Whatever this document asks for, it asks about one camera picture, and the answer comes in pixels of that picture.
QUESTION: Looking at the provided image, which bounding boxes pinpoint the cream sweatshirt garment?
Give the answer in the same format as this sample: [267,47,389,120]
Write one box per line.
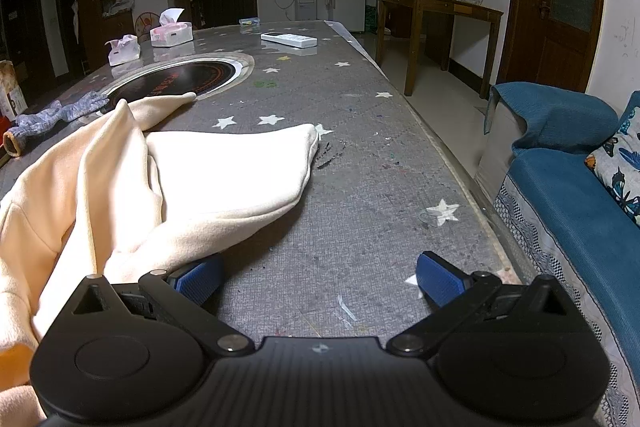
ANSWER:
[1,93,319,426]

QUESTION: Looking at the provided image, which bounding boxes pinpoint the blue covered sofa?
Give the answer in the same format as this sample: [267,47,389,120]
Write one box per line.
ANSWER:
[475,82,639,426]

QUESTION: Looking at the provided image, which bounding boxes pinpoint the round black induction cooktop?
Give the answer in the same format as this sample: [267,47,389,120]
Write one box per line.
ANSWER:
[101,52,255,113]

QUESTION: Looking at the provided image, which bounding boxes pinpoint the butterfly print pillow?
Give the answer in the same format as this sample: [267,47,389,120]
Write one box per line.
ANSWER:
[585,106,640,225]

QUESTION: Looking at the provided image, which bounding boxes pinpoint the small pink tissue pack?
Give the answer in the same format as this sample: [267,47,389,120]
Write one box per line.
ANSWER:
[107,35,141,67]

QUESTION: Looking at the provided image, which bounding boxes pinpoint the pink tissue box large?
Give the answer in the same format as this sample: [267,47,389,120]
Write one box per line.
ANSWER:
[150,8,193,48]

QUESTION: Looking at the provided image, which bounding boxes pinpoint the small clear plastic item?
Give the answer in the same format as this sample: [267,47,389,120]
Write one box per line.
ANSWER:
[239,17,260,27]

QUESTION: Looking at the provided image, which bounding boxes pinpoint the floor fan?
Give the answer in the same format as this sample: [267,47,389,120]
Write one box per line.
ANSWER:
[134,11,160,40]

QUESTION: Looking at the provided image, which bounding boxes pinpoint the dark wooden side table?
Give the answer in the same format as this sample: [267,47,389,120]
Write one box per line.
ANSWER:
[375,0,503,98]

